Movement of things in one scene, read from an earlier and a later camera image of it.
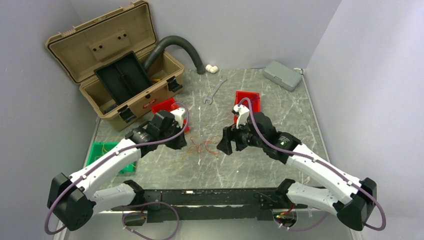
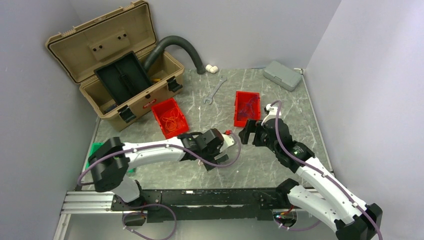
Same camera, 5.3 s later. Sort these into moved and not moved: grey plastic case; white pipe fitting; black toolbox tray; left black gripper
Moved: left black gripper
Not moved: black toolbox tray; white pipe fitting; grey plastic case
